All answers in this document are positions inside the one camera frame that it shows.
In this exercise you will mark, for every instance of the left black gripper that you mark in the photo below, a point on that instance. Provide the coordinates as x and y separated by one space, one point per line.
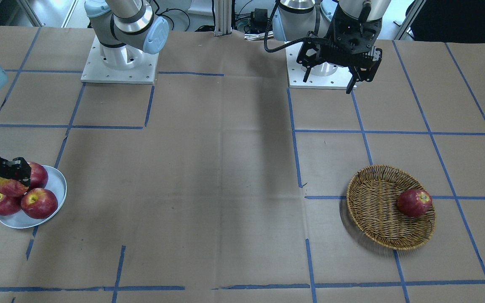
312 54

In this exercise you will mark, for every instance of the red yellow apple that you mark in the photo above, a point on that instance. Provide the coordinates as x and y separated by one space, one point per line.
12 188

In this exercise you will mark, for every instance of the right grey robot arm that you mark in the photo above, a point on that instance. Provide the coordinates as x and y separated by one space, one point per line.
129 37

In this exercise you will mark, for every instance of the aluminium frame post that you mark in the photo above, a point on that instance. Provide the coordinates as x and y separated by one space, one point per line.
222 14

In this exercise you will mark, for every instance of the black power adapter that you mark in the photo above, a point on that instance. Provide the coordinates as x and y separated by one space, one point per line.
259 16

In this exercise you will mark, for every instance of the light blue plate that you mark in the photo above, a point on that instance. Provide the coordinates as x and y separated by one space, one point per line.
57 184

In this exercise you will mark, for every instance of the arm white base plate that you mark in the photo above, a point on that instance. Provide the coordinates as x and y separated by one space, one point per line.
324 76
123 65

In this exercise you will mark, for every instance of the red apple back on plate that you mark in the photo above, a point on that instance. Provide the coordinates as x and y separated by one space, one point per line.
38 177

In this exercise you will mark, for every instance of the red apple on plate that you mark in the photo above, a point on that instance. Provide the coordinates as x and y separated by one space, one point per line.
38 177
9 205
39 203

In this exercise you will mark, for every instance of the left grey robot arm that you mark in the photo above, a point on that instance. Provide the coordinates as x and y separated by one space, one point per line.
291 20

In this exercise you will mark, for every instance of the woven wicker basket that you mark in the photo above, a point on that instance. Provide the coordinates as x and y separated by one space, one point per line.
371 200

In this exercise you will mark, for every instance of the red apple in basket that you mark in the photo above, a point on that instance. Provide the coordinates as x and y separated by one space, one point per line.
414 202

